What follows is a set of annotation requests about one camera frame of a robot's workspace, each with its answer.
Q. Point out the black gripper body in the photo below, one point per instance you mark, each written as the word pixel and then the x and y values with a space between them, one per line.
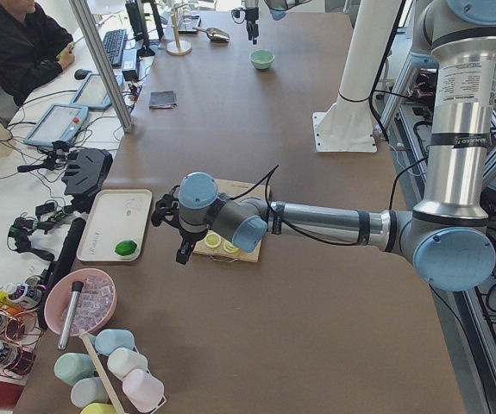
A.
pixel 185 237
pixel 251 16

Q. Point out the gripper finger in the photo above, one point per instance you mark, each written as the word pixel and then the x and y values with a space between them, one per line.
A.
pixel 255 33
pixel 250 31
pixel 184 251

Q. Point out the light green bowl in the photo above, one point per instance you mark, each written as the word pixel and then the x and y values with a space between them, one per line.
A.
pixel 261 59

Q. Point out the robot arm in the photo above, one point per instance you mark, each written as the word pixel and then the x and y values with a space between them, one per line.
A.
pixel 444 235
pixel 277 8

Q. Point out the pink bowl with ice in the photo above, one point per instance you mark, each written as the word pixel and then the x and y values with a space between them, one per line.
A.
pixel 96 302

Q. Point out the metal tube in bowl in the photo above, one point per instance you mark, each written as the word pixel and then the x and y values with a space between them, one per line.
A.
pixel 77 287

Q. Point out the single lemon slice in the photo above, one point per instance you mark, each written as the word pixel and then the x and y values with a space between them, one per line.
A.
pixel 212 240

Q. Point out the metal scoop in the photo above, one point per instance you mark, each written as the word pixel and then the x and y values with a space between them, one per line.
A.
pixel 214 34

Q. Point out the cream tray with bear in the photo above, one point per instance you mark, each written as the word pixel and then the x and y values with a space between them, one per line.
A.
pixel 116 215

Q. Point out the green lime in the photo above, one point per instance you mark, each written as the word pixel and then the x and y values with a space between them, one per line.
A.
pixel 125 248

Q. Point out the wooden cup stand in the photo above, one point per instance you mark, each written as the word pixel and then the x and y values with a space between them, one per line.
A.
pixel 176 46

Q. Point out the black headset device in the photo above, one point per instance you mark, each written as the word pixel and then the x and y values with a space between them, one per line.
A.
pixel 86 171

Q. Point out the grey folded cloth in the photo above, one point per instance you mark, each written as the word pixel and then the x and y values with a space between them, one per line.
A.
pixel 162 100

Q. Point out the pastel blue cup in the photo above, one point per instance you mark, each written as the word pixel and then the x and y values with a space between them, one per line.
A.
pixel 109 340

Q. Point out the pastel white cup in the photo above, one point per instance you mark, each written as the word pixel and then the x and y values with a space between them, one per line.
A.
pixel 123 360

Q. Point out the far blue teach pendant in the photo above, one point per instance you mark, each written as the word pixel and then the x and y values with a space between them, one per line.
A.
pixel 92 93

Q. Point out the blue teach pendant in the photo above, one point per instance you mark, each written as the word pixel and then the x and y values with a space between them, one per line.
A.
pixel 92 93
pixel 61 122

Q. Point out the near blue teach pendant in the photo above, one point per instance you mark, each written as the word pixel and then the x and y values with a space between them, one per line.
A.
pixel 61 122

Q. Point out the black keyboard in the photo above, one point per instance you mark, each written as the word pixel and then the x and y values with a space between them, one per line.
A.
pixel 114 42

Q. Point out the pastel pink cup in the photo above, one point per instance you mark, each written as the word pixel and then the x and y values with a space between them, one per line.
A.
pixel 144 391

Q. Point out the pastel green cup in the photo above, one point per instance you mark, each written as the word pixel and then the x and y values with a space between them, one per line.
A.
pixel 73 367

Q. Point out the person in black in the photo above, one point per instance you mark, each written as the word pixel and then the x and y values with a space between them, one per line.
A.
pixel 34 48

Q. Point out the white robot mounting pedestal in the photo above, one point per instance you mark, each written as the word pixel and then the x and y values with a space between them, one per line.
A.
pixel 347 126

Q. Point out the aluminium frame post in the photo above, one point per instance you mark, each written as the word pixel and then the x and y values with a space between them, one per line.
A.
pixel 89 30

